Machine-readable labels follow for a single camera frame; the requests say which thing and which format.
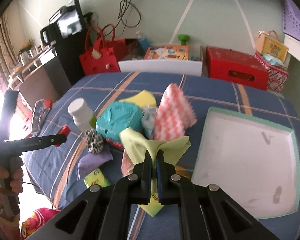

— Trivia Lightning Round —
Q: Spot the pale pink scrunchie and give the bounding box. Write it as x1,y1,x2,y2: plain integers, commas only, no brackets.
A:
121,150,134,177

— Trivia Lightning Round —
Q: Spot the light green cloth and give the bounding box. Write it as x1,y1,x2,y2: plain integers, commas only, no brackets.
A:
119,127,192,217

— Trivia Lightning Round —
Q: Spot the green tissue packet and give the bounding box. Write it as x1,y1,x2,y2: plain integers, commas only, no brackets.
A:
84,168,110,188

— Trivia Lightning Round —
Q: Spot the black white leopard scrunchie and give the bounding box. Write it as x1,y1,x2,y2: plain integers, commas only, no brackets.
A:
85,128,104,154

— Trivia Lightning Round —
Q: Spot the pink white chevron cloth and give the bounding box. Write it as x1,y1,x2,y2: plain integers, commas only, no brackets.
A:
153,83,197,141

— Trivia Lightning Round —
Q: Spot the light blue cloth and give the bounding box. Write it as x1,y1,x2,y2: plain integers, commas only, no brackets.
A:
141,106,158,140

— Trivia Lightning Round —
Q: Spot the red tape roll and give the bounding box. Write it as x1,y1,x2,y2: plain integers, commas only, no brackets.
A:
55,125,71,147

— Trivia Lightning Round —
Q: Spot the person's left hand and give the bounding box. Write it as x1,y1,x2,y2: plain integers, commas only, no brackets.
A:
0,156,24,209

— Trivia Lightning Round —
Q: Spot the blue plaid bedsheet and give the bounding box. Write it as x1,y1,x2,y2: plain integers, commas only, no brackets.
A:
24,71,300,240

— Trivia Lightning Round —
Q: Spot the red silver stapler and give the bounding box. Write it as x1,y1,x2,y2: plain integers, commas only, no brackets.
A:
31,99,52,136

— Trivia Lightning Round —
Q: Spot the teal plastic toy container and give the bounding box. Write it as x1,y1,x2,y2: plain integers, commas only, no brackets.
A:
96,101,143,144

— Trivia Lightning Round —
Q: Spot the wooden side cabinet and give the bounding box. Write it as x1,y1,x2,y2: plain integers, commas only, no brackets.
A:
8,48,72,109

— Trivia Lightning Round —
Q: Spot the yellow green sponge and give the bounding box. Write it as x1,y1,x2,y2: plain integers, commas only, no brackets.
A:
119,90,157,108

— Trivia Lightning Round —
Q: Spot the white plastic pill bottle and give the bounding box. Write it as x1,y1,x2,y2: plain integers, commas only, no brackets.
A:
68,98,96,132

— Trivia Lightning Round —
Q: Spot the white tray with green rim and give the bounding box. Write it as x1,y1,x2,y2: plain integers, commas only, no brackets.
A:
191,107,300,219

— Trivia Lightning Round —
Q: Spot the white board panel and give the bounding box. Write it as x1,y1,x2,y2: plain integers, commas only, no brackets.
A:
119,59,203,76

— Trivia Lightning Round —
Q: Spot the orange illustrated toy box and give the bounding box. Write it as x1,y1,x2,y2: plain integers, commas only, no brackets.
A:
144,45,190,61

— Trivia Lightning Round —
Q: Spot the red gift box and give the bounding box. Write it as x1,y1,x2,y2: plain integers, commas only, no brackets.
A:
206,46,269,90

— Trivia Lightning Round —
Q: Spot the red felt handbag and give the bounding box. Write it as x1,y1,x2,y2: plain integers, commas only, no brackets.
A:
79,24,129,76

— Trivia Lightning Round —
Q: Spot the black coffee machine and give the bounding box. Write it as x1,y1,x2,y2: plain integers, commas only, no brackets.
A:
40,0,85,46

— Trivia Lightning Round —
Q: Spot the blue water bottle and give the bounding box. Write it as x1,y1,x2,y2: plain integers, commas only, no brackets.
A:
136,31,151,53

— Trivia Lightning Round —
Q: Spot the green dumbbell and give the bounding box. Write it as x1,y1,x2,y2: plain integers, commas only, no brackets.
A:
178,34,190,46

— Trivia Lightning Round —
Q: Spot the red white patterned box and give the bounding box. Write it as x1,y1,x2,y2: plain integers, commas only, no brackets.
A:
254,51,289,93

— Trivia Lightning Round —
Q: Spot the blue wipes packet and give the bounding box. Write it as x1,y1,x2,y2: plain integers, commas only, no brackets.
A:
262,54,285,68

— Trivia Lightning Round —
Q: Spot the yellow cartoon carry box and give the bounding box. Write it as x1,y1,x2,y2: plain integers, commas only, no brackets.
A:
255,30,288,62

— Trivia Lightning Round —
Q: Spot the purple wall poster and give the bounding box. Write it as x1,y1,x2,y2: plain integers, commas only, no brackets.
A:
282,0,300,41

